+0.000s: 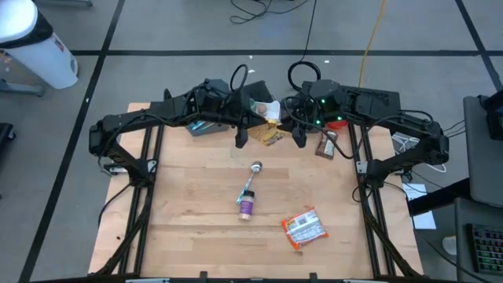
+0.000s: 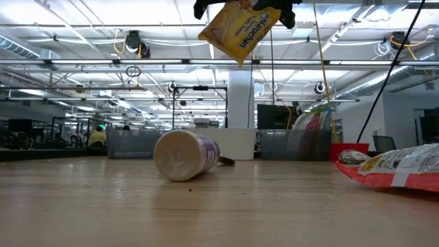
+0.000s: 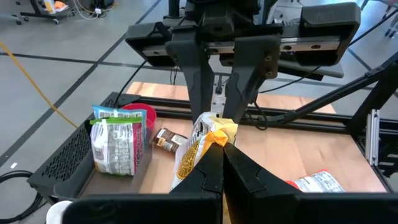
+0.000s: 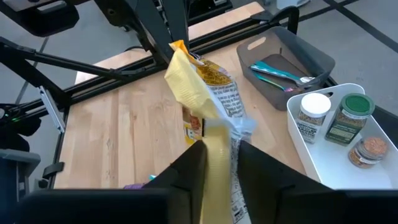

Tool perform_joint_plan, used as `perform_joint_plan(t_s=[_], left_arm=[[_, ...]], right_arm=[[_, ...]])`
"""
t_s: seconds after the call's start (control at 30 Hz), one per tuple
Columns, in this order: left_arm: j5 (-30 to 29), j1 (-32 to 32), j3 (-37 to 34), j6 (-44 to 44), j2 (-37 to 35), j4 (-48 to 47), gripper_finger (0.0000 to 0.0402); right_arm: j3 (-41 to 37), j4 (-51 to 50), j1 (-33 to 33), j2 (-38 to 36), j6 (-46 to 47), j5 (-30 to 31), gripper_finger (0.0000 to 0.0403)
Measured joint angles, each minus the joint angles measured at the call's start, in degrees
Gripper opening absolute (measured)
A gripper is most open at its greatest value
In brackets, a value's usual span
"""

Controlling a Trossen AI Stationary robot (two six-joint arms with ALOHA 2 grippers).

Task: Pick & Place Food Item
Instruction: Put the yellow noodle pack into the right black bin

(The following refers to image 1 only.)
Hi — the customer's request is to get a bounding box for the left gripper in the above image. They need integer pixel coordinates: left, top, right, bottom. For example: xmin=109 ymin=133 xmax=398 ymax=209
xmin=195 ymin=92 xmax=262 ymax=149

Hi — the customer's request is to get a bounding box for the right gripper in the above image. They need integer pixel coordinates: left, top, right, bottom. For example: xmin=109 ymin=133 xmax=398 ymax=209
xmin=279 ymin=96 xmax=321 ymax=149

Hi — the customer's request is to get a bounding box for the yellow ramen packet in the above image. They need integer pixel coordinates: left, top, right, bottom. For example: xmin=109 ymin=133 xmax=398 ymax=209
xmin=248 ymin=119 xmax=286 ymax=147

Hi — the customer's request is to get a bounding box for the brown spice jar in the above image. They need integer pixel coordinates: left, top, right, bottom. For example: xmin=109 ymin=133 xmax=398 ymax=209
xmin=315 ymin=129 xmax=339 ymax=160

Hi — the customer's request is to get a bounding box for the purple label spice jar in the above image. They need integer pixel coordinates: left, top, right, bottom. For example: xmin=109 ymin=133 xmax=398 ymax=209
xmin=238 ymin=189 xmax=256 ymax=222

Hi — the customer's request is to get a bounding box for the orange ramen packet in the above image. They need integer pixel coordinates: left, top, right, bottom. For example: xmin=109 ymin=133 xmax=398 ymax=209
xmin=281 ymin=208 xmax=329 ymax=252

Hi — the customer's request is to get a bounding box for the white plastic bin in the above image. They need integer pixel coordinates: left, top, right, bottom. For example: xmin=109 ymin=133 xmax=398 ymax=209
xmin=251 ymin=98 xmax=282 ymax=127

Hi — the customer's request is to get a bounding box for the black wedge panel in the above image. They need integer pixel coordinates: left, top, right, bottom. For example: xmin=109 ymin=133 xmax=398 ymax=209
xmin=243 ymin=79 xmax=275 ymax=104

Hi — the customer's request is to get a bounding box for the black perforated panel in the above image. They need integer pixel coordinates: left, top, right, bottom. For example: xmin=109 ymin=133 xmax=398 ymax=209
xmin=302 ymin=80 xmax=402 ymax=127

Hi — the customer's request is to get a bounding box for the white paper sheet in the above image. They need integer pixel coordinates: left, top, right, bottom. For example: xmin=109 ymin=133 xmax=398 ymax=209
xmin=402 ymin=182 xmax=438 ymax=231

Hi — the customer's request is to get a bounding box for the white computer mouse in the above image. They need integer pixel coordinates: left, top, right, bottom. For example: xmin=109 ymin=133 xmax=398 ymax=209
xmin=442 ymin=235 xmax=459 ymax=256

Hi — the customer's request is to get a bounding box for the dark keyboard desk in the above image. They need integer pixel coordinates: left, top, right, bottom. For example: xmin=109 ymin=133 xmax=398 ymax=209
xmin=454 ymin=196 xmax=503 ymax=283

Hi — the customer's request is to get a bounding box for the black desk device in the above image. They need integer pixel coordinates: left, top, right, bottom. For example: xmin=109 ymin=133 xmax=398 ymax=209
xmin=478 ymin=89 xmax=503 ymax=142

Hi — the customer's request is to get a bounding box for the white trash can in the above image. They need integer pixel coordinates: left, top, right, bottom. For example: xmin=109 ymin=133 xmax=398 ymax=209
xmin=0 ymin=0 xmax=79 ymax=90

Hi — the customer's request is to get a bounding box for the backlit keyboard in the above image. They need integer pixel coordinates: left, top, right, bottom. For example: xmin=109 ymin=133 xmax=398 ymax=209
xmin=466 ymin=222 xmax=503 ymax=276

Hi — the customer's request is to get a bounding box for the grey metal furniture foot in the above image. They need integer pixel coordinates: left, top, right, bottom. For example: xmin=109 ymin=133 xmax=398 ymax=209
xmin=0 ymin=78 xmax=46 ymax=97

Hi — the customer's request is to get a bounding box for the black floor object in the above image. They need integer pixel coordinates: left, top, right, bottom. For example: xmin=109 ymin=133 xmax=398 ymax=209
xmin=0 ymin=122 xmax=17 ymax=153

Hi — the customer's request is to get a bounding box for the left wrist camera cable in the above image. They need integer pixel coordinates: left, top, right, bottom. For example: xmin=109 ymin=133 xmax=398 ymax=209
xmin=229 ymin=64 xmax=249 ymax=94

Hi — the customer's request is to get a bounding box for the black coiled power cable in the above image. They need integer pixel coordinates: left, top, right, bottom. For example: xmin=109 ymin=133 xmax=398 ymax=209
xmin=285 ymin=0 xmax=321 ymax=94

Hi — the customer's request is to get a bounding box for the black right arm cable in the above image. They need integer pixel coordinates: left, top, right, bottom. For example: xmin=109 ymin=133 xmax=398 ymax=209
xmin=351 ymin=182 xmax=373 ymax=205

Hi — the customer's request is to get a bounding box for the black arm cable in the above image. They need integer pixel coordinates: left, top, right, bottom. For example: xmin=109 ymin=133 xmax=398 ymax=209
xmin=351 ymin=182 xmax=373 ymax=205
xmin=97 ymin=181 xmax=134 ymax=228

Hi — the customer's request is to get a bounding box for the white cable bundle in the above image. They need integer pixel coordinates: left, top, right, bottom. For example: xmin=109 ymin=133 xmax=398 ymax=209
xmin=392 ymin=131 xmax=448 ymax=175

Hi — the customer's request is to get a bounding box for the black looped floor cable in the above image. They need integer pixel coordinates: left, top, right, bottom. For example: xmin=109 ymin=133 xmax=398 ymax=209
xmin=229 ymin=0 xmax=314 ymax=24

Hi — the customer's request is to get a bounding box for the yellow cable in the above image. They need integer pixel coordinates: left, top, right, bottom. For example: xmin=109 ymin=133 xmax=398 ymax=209
xmin=358 ymin=0 xmax=389 ymax=88

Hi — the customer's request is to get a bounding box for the black aluminium table frame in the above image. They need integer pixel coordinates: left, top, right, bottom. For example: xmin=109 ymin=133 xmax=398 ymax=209
xmin=94 ymin=100 xmax=424 ymax=283

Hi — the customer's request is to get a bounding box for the thin black cable pair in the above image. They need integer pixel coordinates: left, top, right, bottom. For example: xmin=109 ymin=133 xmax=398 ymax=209
xmin=439 ymin=119 xmax=467 ymax=139

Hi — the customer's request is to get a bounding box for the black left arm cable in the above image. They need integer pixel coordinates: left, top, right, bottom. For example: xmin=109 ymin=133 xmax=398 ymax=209
xmin=97 ymin=181 xmax=134 ymax=228

